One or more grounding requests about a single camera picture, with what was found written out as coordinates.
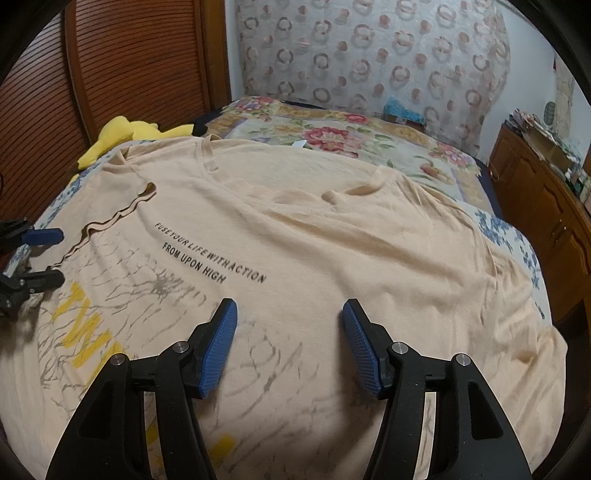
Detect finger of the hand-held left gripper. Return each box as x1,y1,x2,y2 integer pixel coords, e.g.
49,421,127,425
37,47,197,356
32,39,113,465
0,268,65,319
0,220,64,252

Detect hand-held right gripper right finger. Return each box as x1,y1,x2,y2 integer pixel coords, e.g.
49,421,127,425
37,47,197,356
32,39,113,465
341,298,534,480

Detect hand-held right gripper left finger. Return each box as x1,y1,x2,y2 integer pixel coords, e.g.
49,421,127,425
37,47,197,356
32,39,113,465
46,298,239,480

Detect beige printed t-shirt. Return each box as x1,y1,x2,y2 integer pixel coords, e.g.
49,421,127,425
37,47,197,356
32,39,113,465
0,136,568,480

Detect yellow plush toy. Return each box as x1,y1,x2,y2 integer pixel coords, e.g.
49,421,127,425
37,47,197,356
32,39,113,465
77,115,206,171

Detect wooden slatted wardrobe door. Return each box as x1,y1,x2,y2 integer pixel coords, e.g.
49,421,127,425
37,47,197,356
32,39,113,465
0,0,232,227

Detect red flower blanket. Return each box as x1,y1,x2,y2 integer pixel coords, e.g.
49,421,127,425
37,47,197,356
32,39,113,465
203,95,490,208

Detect wooden cabinet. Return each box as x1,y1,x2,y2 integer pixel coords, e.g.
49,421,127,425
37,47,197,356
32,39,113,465
488,124,591,324

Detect blue item on box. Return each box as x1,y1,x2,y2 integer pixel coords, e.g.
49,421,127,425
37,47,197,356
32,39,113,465
384,96,426,126

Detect cardboard box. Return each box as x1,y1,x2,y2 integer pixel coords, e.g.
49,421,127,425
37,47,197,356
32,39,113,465
526,121,575,169

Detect circle patterned curtain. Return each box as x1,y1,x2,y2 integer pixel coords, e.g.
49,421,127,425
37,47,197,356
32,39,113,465
235,0,513,155

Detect white lace curtain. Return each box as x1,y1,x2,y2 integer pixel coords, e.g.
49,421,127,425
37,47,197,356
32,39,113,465
554,69,578,144

